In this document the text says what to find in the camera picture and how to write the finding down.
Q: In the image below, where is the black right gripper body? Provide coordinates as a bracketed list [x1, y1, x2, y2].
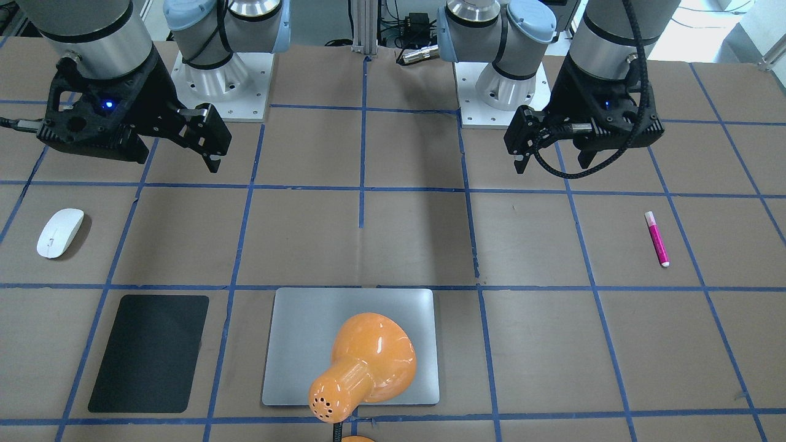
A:
[37, 48, 188, 163]

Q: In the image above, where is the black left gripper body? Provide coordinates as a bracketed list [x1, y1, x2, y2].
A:
[531, 56, 665, 161]

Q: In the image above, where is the pink highlighter pen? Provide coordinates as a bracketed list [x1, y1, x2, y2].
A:
[645, 212, 671, 268]

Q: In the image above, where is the white computer mouse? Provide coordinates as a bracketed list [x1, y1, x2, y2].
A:
[36, 209, 85, 258]

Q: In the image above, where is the black mousepad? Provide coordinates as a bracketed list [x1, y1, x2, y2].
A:
[88, 294, 209, 413]

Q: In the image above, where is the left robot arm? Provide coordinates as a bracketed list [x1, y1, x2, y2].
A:
[436, 1, 679, 179]

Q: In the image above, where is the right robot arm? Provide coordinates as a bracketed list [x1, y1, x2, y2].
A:
[2, 1, 291, 173]

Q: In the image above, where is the silver laptop notebook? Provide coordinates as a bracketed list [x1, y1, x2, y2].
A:
[260, 287, 440, 406]

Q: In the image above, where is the orange desk lamp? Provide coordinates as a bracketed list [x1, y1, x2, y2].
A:
[308, 312, 418, 441]

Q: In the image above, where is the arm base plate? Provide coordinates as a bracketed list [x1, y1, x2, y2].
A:
[171, 53, 276, 123]
[454, 62, 551, 130]

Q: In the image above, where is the aluminium frame post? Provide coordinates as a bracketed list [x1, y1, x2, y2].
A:
[350, 0, 381, 58]

